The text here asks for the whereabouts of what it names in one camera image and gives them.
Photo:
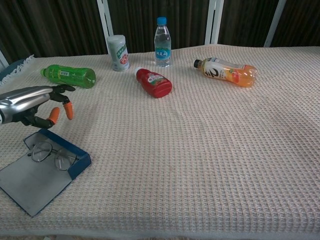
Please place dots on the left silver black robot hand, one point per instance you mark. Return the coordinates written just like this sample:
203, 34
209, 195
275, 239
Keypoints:
22, 102

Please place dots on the white frame post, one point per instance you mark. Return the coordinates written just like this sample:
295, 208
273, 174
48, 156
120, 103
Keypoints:
3, 60
213, 20
275, 22
103, 17

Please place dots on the blue rectangular box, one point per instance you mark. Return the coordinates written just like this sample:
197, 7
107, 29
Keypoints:
32, 180

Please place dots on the clear water bottle blue cap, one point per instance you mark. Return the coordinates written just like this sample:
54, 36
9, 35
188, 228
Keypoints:
163, 55

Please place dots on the thin metal frame eyeglasses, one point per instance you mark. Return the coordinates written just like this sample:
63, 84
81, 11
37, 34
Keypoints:
41, 151

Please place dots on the beige waffle weave cloth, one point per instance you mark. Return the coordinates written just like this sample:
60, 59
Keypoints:
187, 150

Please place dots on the white canister with fruit label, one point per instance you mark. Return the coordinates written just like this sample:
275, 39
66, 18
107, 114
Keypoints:
118, 55

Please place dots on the green drink bottle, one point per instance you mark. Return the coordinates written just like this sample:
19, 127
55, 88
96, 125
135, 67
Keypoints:
72, 76

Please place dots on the red ketchup squeeze bottle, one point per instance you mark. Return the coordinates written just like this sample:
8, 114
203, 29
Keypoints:
156, 83

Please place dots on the teal padded table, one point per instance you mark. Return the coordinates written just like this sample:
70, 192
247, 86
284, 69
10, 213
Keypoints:
10, 70

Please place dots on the orange drink bottle black cap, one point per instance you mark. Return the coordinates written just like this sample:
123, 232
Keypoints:
232, 75

